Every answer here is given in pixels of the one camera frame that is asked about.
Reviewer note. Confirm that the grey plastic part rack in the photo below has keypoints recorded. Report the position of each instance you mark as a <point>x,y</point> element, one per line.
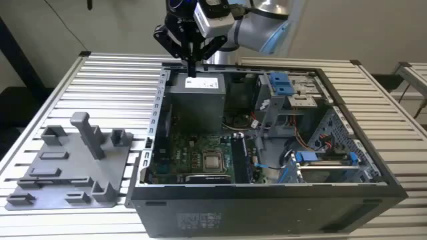
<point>83,175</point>

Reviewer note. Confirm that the silver CPU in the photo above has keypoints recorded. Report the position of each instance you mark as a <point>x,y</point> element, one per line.
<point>214,162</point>

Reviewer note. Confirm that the silver hard disk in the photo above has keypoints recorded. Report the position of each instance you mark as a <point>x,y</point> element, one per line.
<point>330,173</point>

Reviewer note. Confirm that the blue disk carrier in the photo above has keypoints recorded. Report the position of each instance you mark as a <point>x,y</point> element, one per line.
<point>308,157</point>

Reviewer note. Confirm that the black open PC case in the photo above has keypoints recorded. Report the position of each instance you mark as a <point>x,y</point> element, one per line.
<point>234,212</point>

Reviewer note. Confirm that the metal slat side table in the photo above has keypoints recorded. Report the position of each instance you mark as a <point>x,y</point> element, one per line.
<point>414,72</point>

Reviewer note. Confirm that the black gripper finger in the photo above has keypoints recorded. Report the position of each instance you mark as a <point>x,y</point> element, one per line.
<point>169,40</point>
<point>214,47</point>

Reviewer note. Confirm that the grey power supply unit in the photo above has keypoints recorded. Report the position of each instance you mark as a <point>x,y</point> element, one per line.
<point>197,107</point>

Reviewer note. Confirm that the short black antenna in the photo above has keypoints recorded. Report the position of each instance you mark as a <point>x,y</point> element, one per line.
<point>89,5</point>

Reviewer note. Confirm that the black box beside table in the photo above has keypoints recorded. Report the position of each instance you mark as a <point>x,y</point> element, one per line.
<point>388,82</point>

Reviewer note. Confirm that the black slanted post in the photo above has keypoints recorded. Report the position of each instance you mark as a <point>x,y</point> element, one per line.
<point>21,55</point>

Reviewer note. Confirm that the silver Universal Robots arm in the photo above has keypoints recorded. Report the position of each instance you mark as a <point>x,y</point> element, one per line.
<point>254,32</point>

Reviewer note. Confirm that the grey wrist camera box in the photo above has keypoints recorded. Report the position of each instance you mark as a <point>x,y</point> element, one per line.
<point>214,22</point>

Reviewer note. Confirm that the black graphics card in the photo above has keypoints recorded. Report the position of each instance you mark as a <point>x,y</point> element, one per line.
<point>207,178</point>

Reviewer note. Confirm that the empty black RAM slot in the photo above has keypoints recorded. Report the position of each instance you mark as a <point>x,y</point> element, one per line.
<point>238,162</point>

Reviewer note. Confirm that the green motherboard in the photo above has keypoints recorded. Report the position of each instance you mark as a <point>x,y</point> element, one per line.
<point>187,155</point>

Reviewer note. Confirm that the black bulky object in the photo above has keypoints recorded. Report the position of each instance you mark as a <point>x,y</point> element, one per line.
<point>21,112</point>

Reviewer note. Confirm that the black CPU cooler fan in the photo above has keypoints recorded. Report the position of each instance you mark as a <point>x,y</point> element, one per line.
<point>238,120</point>

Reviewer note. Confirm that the blue drive carrier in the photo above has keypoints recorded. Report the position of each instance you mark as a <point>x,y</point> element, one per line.
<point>281,82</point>

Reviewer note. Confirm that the grey metal drive cage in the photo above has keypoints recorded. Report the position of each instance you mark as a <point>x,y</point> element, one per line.
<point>301,101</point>

